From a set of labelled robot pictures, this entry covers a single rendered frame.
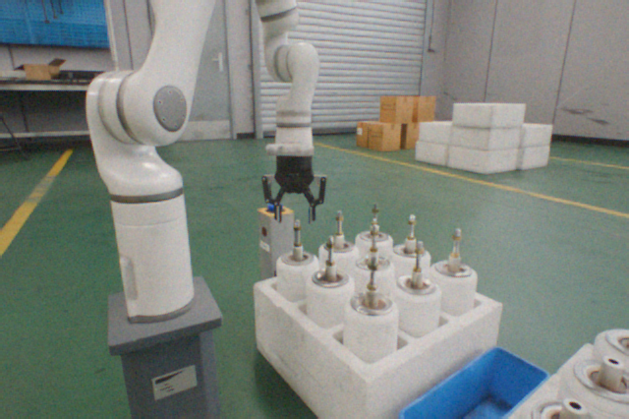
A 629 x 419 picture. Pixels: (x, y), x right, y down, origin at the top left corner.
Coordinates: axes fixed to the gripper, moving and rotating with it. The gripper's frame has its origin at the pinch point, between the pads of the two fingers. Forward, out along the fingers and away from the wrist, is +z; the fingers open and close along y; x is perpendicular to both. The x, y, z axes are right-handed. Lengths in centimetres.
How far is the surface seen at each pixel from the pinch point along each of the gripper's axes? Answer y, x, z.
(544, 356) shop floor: -60, -4, 35
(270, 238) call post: 7.8, -11.3, 9.5
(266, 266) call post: 9.5, -13.4, 18.2
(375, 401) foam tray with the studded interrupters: -16.2, 27.5, 22.1
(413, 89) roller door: -133, -634, -43
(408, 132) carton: -86, -372, 12
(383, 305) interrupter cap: -17.7, 18.7, 9.8
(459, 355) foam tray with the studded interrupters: -33.6, 13.0, 23.5
